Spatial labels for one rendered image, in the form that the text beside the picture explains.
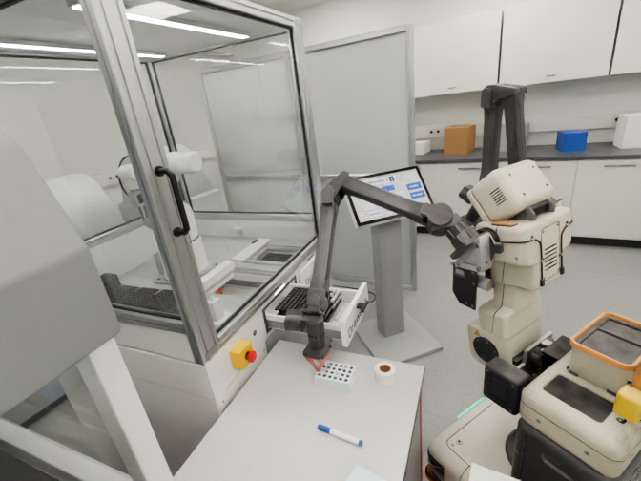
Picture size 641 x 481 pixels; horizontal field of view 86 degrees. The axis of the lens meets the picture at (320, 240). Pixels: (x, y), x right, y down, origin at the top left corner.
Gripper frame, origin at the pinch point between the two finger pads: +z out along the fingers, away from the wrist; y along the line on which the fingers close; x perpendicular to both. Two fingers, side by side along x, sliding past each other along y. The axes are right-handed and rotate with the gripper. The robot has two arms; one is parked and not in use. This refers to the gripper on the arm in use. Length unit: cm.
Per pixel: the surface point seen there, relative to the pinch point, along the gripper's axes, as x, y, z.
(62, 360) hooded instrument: -2, 64, -56
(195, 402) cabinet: -37.3, 22.2, 6.8
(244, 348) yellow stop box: -23.2, 8.9, -8.6
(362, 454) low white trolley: 21.8, 21.7, 5.1
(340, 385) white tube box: 8.3, 3.1, 2.7
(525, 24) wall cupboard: 73, -344, -133
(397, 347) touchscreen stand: 2, -108, 76
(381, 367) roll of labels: 19.2, -7.4, 1.6
